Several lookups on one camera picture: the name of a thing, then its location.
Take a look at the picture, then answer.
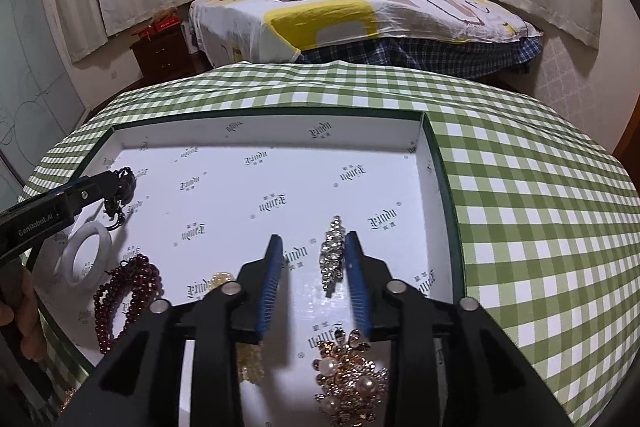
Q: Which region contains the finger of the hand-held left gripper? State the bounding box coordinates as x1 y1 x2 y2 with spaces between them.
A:
50 167 137 214

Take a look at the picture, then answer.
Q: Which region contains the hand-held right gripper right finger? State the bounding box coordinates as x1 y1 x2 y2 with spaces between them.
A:
344 229 576 427

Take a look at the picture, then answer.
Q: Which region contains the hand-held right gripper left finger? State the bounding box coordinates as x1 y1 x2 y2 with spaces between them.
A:
57 234 293 427

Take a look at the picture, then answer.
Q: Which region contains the black beaded ornament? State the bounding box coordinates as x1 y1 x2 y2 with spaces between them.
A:
102 167 138 230

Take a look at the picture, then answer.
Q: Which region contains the white jade bangle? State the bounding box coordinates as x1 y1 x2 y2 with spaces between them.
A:
52 223 113 288

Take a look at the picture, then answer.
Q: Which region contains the crystal hair clip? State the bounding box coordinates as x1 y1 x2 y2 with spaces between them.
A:
319 216 348 300

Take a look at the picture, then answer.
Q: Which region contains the pale bead bracelet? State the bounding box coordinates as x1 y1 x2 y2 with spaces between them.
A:
207 271 266 385

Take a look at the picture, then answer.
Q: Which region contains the gold pearl flower brooch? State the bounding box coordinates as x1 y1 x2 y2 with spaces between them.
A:
312 327 391 427

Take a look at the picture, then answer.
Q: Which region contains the dark red bead bracelet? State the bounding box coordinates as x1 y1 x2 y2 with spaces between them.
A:
92 253 166 355

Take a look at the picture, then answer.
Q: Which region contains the dark green shallow box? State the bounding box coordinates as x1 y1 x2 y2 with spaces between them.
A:
22 108 468 427

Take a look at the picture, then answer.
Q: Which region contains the person's left hand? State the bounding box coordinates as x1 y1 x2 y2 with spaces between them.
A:
0 266 49 362

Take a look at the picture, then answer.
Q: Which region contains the frosted glass wardrobe door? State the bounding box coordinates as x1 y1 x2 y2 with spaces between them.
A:
0 0 88 208

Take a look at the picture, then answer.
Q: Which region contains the dark wooden nightstand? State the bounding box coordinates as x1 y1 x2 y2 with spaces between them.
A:
130 27 198 82

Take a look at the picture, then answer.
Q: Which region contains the red gift box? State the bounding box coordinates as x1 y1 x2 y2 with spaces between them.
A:
131 18 181 38

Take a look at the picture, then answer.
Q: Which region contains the green checked tablecloth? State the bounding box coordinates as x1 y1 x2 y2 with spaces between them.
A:
17 59 640 427

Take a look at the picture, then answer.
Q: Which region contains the blue plaid bed skirt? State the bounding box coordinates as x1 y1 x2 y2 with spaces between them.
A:
300 36 543 80

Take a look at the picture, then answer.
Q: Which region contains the bed with patterned sheet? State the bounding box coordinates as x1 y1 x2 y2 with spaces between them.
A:
189 0 543 68

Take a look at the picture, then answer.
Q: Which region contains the wooden door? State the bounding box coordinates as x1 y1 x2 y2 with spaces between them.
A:
612 102 640 168

